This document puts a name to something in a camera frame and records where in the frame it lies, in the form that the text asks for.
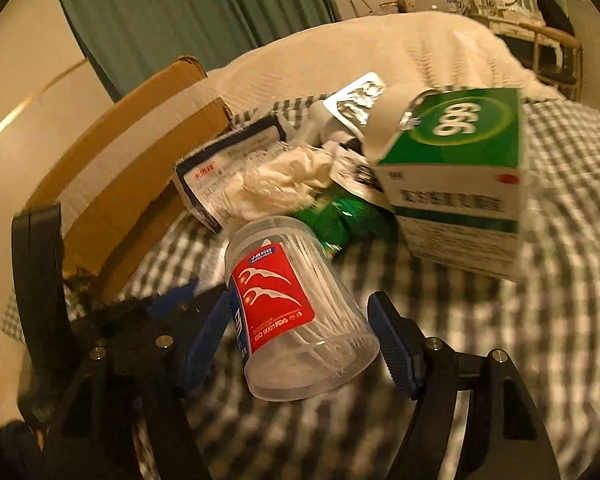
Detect navy and white packet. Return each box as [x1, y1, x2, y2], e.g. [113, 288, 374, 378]
[174, 115, 286, 233]

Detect small white labelled sachet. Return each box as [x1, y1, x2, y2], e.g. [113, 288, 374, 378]
[330, 147, 386, 206]

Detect clear floss pick jar red label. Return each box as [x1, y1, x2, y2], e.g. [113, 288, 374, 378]
[224, 216, 381, 402]

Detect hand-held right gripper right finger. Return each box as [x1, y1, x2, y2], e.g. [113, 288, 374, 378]
[368, 291, 561, 480]

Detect silver blister pack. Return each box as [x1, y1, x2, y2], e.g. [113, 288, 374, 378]
[330, 72, 386, 128]

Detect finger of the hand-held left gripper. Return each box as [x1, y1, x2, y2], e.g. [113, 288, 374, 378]
[11, 204, 73, 428]
[150, 280, 201, 313]

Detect cream dressing table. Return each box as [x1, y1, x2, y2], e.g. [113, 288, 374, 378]
[475, 7, 581, 101]

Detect white quilt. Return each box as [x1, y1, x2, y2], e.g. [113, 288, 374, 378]
[205, 10, 556, 111]

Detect white plastic-wrapped package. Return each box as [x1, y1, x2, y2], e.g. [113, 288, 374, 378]
[237, 142, 338, 221]

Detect green plastic bottle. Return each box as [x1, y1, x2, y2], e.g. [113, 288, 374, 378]
[292, 187, 396, 253]

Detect brown cardboard box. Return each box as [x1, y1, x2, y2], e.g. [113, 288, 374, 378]
[25, 56, 233, 301]

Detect wide green curtain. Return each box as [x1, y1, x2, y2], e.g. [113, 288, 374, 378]
[50, 0, 341, 103]

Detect green checked blanket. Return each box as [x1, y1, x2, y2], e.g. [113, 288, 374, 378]
[0, 95, 600, 480]

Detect grey cabinet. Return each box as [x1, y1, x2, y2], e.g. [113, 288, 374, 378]
[400, 0, 473, 15]

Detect green and white medicine box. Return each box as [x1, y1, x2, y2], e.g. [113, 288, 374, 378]
[375, 87, 526, 281]

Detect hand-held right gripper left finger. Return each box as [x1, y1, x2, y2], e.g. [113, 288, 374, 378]
[45, 287, 233, 480]

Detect black bag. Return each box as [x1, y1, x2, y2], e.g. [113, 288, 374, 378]
[537, 0, 573, 36]

